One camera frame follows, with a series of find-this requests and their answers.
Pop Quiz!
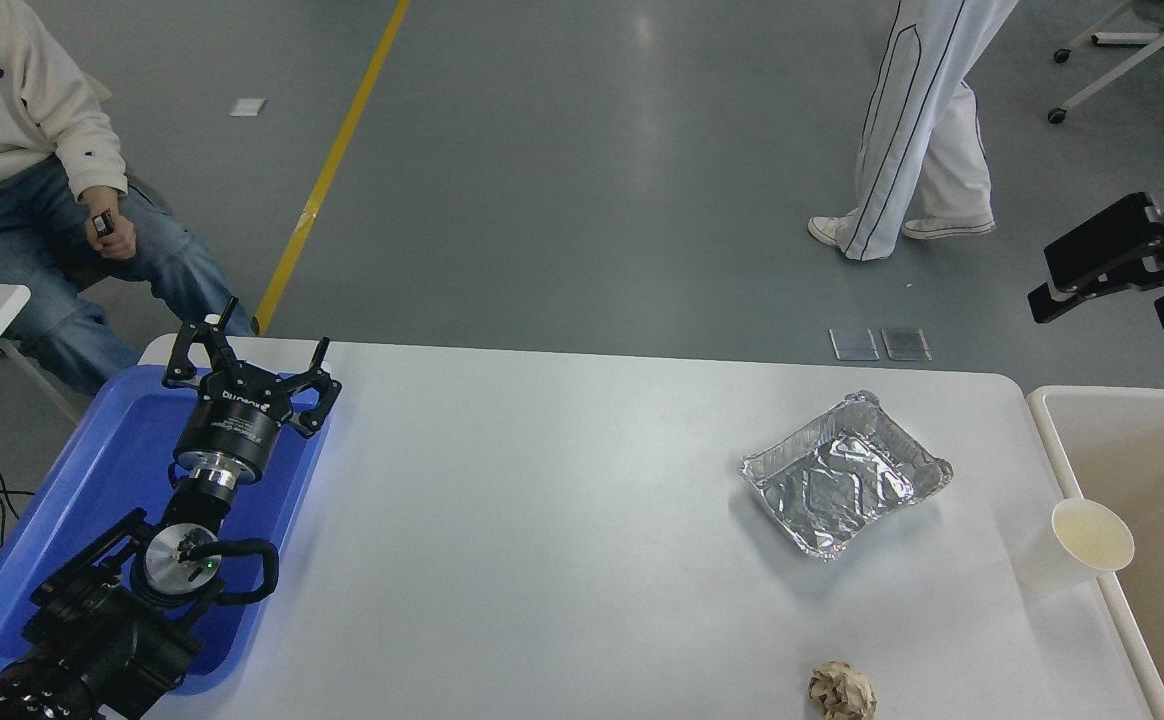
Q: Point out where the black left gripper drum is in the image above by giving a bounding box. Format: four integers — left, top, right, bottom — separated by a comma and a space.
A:
173, 366, 294, 485

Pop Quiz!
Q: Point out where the white paper cup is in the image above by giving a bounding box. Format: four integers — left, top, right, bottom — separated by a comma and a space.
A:
1014, 498, 1136, 591

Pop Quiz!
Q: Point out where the person's left hand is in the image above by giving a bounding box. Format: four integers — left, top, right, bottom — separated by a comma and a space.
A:
82, 186, 138, 262

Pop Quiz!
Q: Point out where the blue plastic tray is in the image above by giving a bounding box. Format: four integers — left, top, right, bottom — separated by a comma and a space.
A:
0, 364, 333, 696

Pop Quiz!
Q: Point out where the person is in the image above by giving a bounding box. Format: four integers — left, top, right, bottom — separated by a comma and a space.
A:
808, 0, 1021, 263
0, 0, 255, 396

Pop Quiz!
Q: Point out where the silver foil tray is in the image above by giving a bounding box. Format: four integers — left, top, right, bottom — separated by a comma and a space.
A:
740, 390, 954, 561

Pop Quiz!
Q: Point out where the crumpled tan paper ball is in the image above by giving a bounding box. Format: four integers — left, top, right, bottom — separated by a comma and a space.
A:
808, 661, 878, 720

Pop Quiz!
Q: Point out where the large pale bin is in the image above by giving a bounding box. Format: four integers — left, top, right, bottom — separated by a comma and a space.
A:
1027, 386, 1164, 720

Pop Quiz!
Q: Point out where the white-framed rolling chair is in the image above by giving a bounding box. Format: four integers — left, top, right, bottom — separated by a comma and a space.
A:
1047, 0, 1164, 126

